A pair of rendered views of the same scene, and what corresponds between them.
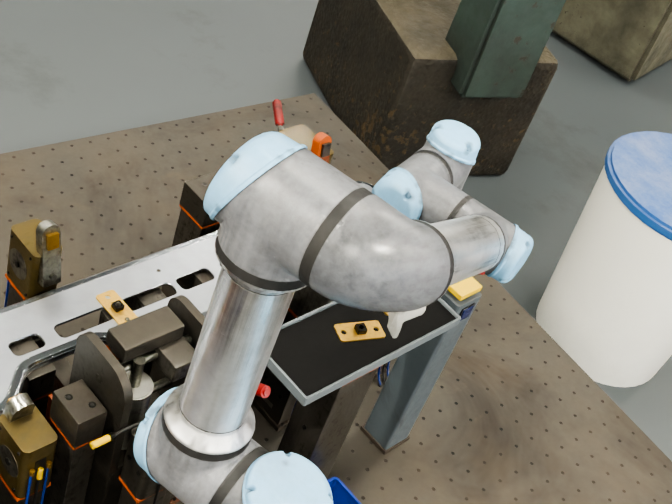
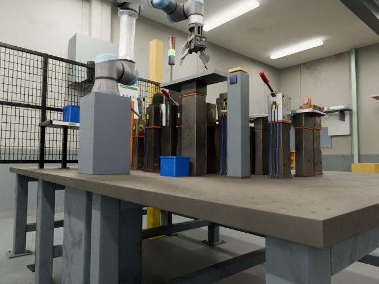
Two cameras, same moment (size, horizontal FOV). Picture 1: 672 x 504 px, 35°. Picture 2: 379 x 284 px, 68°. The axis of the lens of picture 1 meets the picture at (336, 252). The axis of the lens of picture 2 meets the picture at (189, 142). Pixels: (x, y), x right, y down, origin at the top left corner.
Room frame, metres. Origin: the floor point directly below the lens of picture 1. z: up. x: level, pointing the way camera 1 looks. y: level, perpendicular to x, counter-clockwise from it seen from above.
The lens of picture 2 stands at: (1.50, -1.43, 0.78)
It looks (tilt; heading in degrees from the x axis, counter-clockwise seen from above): 3 degrees up; 100
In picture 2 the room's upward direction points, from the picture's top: straight up
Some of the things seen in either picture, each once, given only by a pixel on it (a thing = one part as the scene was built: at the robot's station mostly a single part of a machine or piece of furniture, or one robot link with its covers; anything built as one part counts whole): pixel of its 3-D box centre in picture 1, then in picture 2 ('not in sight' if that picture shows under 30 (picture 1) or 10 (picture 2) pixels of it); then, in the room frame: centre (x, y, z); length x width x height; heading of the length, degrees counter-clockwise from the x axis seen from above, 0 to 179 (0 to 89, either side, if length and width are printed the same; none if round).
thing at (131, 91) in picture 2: not in sight; (127, 101); (0.49, 0.98, 1.30); 0.23 x 0.02 x 0.31; 56
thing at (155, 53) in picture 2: not in sight; (154, 136); (0.64, 1.33, 1.00); 0.18 x 0.18 x 2.00; 56
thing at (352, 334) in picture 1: (360, 329); not in sight; (1.28, -0.08, 1.17); 0.08 x 0.04 x 0.01; 125
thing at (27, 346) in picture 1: (17, 404); not in sight; (1.13, 0.42, 0.84); 0.12 x 0.05 x 0.29; 56
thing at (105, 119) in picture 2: not in sight; (104, 134); (0.80, -0.05, 0.90); 0.20 x 0.20 x 0.40; 51
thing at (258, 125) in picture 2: not in sight; (264, 146); (1.63, 0.09, 0.84); 0.12 x 0.05 x 0.29; 56
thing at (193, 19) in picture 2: not in sight; (196, 23); (1.29, -0.10, 1.45); 0.08 x 0.08 x 0.05
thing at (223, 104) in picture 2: (306, 347); (229, 134); (1.45, -0.01, 0.90); 0.13 x 0.08 x 0.41; 56
